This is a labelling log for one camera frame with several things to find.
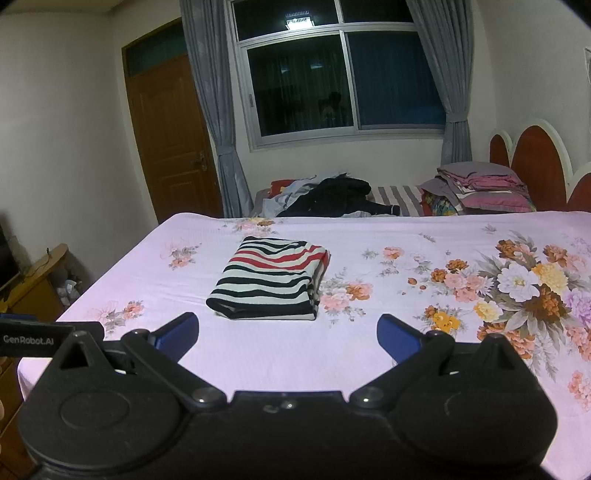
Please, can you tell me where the pink grey folded bedding stack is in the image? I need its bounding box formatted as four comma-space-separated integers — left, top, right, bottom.
419, 162, 536, 215

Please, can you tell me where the window with white frame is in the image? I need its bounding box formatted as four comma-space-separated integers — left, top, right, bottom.
228, 0, 445, 149

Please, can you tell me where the brown wooden door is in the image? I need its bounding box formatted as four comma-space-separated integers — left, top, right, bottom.
122, 19, 223, 222

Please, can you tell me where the grey striped mattress sheet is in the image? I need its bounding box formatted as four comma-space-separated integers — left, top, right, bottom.
368, 185, 425, 217

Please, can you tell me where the floral pink bed sheet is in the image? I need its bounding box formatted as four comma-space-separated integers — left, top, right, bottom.
64, 212, 590, 479

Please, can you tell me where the left grey curtain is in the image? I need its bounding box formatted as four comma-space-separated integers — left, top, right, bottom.
179, 1, 253, 218

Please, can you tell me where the red white scalloped headboard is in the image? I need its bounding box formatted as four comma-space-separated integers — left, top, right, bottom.
489, 119, 590, 212

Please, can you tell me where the black clothes pile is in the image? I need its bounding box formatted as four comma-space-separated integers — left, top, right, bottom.
259, 173, 401, 219

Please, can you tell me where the grey curtain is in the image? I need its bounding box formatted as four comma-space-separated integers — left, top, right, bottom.
407, 0, 474, 165
179, 1, 253, 218

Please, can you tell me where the striped white red black shirt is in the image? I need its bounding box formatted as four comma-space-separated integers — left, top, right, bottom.
206, 236, 331, 321

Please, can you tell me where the right grey curtain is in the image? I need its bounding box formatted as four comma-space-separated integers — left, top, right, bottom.
407, 0, 474, 165

